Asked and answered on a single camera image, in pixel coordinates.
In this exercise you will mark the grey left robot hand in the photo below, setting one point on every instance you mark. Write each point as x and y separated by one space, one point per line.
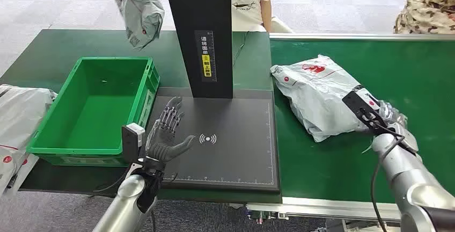
165 141

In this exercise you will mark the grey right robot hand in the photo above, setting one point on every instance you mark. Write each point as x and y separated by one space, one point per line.
392 114

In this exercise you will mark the grey plastic mailer package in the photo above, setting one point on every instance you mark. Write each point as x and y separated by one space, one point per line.
142 13
21 116
14 168
312 98

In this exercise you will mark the black inbound scanning machine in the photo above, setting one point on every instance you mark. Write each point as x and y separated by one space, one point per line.
231 159

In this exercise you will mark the green plastic crate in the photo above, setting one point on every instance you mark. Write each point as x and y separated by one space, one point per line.
92 116

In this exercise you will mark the black yellow ruler label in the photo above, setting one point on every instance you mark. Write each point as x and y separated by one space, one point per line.
205 45

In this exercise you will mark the person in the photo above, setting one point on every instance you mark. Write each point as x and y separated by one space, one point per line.
426 9
249 2

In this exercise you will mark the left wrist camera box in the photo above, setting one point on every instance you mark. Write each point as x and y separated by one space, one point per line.
132 141

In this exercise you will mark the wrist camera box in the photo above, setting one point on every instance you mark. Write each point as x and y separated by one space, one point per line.
357 104
132 141

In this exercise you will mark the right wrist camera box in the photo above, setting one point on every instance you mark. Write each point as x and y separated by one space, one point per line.
357 104

